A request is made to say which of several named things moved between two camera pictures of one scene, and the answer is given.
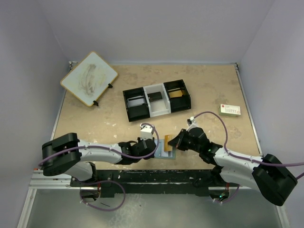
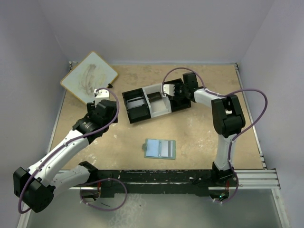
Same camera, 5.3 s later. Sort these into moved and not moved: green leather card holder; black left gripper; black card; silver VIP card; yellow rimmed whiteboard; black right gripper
Moved: black right gripper; black left gripper
Not moved: silver VIP card; yellow rimmed whiteboard; green leather card holder; black card
